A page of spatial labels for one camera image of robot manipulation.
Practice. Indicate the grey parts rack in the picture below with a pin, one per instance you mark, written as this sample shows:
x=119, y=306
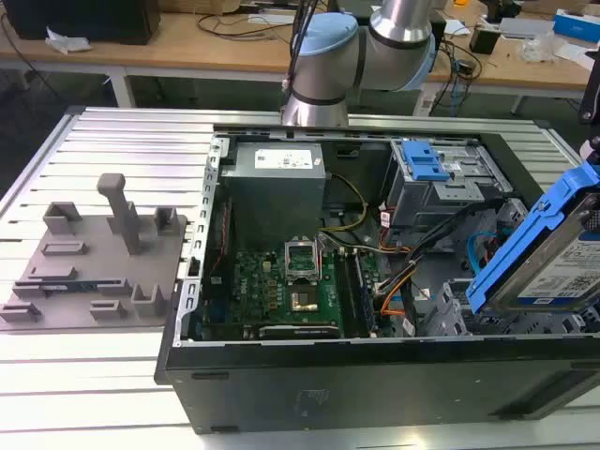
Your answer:
x=94, y=281

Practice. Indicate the black graphics card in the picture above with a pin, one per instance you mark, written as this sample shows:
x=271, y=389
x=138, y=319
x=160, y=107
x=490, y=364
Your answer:
x=300, y=332

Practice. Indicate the flat grey device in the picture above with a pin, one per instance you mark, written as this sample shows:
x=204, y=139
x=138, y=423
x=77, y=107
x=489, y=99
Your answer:
x=522, y=27

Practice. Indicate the green motherboard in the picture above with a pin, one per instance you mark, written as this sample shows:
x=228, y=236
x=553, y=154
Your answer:
x=262, y=295

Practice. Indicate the black PC case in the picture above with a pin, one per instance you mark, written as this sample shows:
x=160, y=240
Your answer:
x=356, y=375

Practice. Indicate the white power strip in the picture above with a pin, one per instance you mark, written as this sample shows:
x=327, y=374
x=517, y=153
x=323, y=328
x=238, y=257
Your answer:
x=425, y=102

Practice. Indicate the wooden desk with white legs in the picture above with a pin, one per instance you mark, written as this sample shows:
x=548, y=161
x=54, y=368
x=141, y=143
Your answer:
x=187, y=51

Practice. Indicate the large black box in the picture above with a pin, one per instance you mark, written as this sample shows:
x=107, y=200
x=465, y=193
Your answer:
x=84, y=21

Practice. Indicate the metal disk bay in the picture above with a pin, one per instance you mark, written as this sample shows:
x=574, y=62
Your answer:
x=445, y=314

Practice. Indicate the hard disk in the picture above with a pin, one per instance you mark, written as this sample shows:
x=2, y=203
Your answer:
x=529, y=253

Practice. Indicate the RAM stick in slot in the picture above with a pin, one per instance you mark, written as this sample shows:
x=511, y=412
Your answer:
x=365, y=295

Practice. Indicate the wooden desk with clutter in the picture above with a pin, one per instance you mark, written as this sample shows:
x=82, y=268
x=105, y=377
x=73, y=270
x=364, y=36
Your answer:
x=506, y=70

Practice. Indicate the blue drive cage latch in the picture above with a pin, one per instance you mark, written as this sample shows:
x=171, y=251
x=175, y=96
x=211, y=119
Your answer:
x=424, y=161

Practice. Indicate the clear plastic bag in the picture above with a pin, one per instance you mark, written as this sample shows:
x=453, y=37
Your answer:
x=541, y=49

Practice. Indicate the blue and white box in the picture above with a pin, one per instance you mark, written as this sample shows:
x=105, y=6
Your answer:
x=574, y=21

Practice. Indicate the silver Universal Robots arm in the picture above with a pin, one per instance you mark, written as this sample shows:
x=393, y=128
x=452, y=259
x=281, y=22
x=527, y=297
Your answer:
x=328, y=70

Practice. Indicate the grey drive cage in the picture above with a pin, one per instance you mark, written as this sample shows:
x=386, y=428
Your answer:
x=422, y=201

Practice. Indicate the CPU socket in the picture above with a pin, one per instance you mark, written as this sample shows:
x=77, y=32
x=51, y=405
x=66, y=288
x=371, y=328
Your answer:
x=304, y=301

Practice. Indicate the black RAM slot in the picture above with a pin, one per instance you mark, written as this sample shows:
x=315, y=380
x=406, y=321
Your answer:
x=341, y=290
x=352, y=295

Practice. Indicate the crumpled white plastic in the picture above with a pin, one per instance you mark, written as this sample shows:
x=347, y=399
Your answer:
x=65, y=41

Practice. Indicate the grey power supply unit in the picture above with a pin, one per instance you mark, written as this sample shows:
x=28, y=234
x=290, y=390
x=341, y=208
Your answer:
x=276, y=197

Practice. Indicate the small black box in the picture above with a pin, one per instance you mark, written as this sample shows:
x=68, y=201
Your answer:
x=484, y=40

